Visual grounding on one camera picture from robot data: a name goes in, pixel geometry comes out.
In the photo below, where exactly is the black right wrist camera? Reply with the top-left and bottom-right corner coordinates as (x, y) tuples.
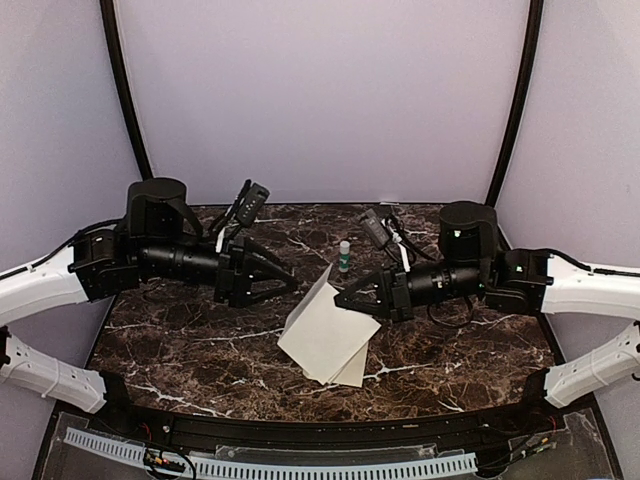
(359, 209), (392, 250)

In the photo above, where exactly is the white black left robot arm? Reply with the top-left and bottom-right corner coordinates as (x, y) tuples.
(1, 177), (297, 436)

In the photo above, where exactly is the black front table rail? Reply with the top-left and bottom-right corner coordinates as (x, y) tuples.
(104, 404), (564, 451)

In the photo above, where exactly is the green white glue stick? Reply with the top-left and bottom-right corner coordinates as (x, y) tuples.
(339, 240), (350, 273)

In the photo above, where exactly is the black corner frame post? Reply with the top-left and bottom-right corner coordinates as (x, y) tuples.
(99, 0), (153, 180)
(485, 0), (545, 207)

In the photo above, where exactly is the black right corner frame post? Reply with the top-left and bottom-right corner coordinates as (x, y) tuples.
(485, 0), (545, 207)

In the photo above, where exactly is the black left corner frame post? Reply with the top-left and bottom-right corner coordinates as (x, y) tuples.
(99, 0), (153, 180)

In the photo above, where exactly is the spare white paper sheet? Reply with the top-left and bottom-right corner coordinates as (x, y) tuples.
(277, 269), (380, 385)

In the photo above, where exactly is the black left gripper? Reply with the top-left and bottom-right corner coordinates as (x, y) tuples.
(137, 234), (299, 309)

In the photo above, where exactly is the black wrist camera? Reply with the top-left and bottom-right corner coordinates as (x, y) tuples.
(359, 209), (392, 250)
(235, 183), (270, 228)

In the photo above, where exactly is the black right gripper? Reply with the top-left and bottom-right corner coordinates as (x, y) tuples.
(334, 258), (488, 324)

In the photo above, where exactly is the cream paper envelope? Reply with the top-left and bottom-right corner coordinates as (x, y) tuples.
(329, 343), (369, 388)

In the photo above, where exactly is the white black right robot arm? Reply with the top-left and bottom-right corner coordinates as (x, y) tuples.
(334, 201), (639, 434)

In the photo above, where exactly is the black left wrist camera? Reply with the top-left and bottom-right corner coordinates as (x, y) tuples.
(235, 183), (270, 228)

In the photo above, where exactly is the white slotted cable duct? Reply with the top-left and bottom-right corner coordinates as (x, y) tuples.
(63, 427), (478, 479)

